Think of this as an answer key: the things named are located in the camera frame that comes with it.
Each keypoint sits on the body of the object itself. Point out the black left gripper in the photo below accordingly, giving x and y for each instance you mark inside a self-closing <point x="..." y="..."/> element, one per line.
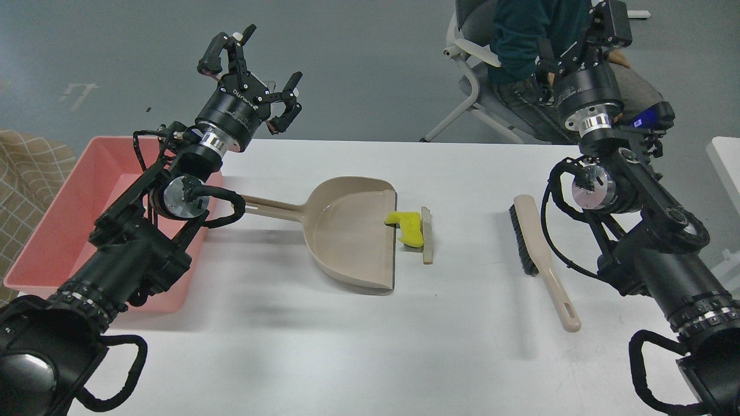
<point x="241" y="102"/>

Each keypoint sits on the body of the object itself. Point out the beige plastic dustpan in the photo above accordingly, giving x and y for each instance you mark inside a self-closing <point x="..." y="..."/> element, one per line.
<point x="343" y="222"/>

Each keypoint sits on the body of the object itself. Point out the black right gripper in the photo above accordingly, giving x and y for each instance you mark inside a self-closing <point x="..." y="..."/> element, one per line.
<point x="580" y="84"/>

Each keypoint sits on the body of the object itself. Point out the white office chair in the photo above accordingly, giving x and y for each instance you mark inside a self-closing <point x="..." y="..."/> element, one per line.
<point x="477" y="75"/>

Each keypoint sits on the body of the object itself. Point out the beige checkered cloth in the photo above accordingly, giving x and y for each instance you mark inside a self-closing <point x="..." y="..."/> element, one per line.
<point x="33" y="170"/>

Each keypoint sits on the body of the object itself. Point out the yellow sponge piece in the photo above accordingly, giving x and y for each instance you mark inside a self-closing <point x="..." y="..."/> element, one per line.
<point x="410" y="225"/>

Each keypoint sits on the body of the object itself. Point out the white side table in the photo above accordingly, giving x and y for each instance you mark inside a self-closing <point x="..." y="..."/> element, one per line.
<point x="724" y="155"/>

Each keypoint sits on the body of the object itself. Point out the white floor stand base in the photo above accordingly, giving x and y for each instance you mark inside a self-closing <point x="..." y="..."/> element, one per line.
<point x="638" y="14"/>

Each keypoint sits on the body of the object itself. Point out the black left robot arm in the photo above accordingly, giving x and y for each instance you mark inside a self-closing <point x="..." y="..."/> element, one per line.
<point x="55" y="351"/>

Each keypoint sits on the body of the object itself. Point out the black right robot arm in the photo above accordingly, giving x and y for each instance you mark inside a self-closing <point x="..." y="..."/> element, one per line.
<point x="649" y="242"/>

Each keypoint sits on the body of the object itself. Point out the seated person dark clothes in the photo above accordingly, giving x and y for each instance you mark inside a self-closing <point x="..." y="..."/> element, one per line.
<point x="643" y="105"/>

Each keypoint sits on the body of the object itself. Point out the beige hand brush black bristles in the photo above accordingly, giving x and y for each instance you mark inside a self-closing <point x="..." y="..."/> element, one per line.
<point x="536" y="258"/>

